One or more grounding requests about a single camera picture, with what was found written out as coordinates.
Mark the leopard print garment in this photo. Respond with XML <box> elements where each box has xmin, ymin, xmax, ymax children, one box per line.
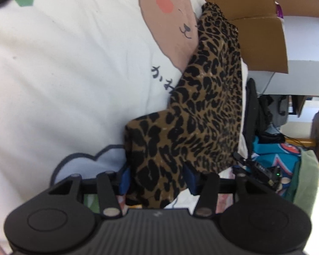
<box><xmin>124</xmin><ymin>2</ymin><xmax>243</xmax><ymax>208</ymax></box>

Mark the teal patterned garment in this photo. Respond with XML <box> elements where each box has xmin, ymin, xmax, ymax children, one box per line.
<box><xmin>252</xmin><ymin>136</ymin><xmax>301</xmax><ymax>201</ymax></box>

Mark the light green garment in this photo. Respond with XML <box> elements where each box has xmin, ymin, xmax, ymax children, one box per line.
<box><xmin>293</xmin><ymin>150</ymin><xmax>319</xmax><ymax>216</ymax></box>

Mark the cream bear print bedsheet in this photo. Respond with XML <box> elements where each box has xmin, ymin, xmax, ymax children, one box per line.
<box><xmin>0</xmin><ymin>0</ymin><xmax>250</xmax><ymax>255</ymax></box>

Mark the brown cardboard sheet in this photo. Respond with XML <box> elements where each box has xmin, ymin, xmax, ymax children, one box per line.
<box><xmin>206</xmin><ymin>0</ymin><xmax>319</xmax><ymax>74</ymax></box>

